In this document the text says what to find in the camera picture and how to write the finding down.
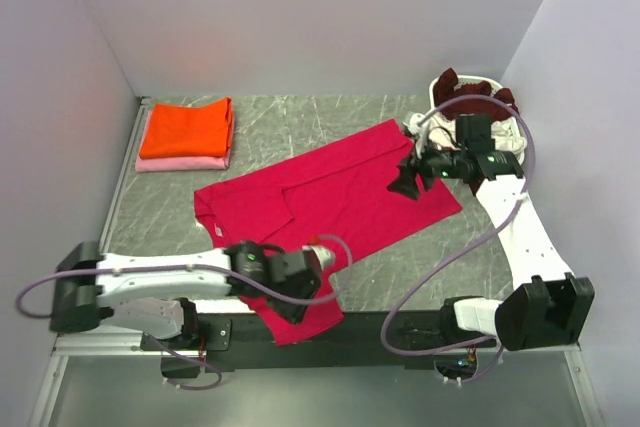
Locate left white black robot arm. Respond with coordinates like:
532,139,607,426
49,241,335,349

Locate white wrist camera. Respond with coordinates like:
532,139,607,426
401,112,430,158
302,245,336,270

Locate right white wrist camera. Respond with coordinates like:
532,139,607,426
401,112,430,158

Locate dark maroon garment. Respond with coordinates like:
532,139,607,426
432,67,520,121

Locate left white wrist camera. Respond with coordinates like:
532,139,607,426
302,245,336,270

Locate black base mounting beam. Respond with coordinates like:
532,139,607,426
162,309,481,373

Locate white crumpled garment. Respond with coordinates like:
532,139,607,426
428,113,527,156

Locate crimson pink t shirt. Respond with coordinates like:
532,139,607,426
193,118,464,347

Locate aluminium frame rail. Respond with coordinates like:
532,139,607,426
27,95,584,427

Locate folded light pink t shirt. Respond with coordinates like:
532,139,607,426
135,107,235,173

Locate white plastic laundry basket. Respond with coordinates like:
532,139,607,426
430,68,525,163

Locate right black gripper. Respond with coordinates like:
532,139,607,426
387,134,467,201

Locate folded orange t shirt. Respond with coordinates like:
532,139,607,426
139,97,234,160

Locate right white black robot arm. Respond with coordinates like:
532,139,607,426
398,141,595,356

